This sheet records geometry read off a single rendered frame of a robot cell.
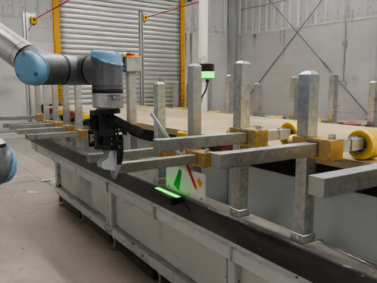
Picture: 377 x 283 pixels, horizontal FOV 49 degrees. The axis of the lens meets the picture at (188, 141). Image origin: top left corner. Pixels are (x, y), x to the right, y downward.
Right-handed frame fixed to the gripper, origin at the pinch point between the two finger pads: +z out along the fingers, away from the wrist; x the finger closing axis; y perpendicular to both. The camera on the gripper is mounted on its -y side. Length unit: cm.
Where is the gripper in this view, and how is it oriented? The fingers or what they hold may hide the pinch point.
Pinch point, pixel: (116, 174)
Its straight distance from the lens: 128.0
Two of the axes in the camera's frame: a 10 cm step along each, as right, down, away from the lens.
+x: 5.5, 1.2, -8.3
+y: -8.4, 0.7, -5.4
